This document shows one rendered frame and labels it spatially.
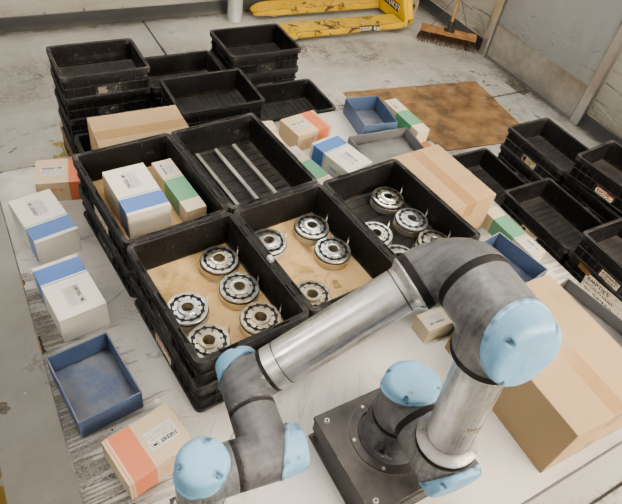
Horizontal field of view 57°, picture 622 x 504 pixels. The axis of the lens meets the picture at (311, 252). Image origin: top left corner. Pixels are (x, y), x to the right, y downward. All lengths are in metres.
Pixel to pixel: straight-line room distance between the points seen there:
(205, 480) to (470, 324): 0.41
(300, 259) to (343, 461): 0.58
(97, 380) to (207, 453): 0.74
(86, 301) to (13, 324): 1.05
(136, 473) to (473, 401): 0.73
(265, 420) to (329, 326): 0.17
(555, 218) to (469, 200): 1.00
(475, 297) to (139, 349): 0.99
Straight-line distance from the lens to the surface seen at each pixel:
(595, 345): 1.65
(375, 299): 0.88
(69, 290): 1.61
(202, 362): 1.27
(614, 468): 2.66
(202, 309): 1.45
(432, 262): 0.87
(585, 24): 4.48
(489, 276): 0.83
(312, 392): 1.52
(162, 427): 1.38
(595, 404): 1.53
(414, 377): 1.21
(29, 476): 2.25
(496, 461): 1.58
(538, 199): 2.96
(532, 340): 0.81
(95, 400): 1.51
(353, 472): 1.33
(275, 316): 1.45
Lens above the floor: 2.00
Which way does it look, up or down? 45 degrees down
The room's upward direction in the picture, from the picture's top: 12 degrees clockwise
